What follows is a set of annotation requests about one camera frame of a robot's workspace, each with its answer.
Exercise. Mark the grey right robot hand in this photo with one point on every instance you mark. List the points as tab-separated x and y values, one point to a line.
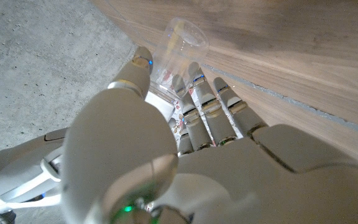
23	149

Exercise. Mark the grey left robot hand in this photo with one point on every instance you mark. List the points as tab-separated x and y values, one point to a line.
228	177

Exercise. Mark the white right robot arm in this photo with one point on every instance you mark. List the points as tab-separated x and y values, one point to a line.
23	183

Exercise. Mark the floral backdrop cloth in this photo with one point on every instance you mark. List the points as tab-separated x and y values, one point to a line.
180	121

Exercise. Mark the clear medicine bottle white cap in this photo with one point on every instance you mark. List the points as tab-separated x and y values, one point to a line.
179	43

